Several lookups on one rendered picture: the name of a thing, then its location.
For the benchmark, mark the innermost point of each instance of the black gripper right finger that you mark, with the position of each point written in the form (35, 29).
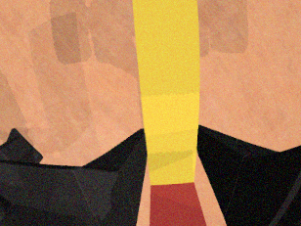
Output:
(253, 185)

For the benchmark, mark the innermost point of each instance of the yellow bar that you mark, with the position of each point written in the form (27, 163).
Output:
(166, 35)

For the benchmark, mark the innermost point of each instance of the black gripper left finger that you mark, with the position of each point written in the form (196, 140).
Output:
(104, 192)

